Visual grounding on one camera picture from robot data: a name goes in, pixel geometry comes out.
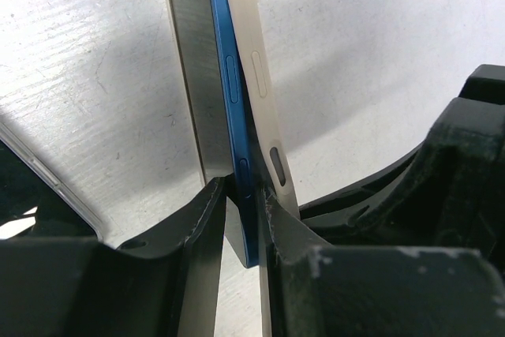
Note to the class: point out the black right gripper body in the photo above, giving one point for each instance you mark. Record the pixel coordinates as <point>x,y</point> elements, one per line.
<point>448,191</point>

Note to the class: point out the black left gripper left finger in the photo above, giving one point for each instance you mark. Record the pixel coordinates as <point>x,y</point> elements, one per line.
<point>163,282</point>

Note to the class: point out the black phone with blue back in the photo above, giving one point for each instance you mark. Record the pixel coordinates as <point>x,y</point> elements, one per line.
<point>241,222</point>

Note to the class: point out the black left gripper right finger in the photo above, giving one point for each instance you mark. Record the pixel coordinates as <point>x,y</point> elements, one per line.
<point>309,287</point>

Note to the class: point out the clear phone case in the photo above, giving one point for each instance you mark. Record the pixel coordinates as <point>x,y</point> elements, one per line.
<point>256,76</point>

